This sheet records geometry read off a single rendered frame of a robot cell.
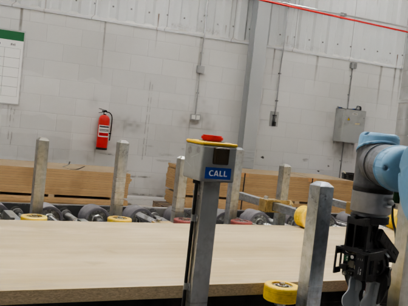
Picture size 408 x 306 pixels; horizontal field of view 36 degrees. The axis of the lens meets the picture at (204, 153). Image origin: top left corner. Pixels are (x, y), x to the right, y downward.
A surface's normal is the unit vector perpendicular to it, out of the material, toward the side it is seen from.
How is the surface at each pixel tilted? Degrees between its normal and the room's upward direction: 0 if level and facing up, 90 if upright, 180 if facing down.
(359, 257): 90
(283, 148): 90
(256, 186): 90
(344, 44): 90
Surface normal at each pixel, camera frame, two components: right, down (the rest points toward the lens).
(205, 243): 0.46, 0.10
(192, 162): -0.88, -0.07
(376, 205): 0.01, 0.06
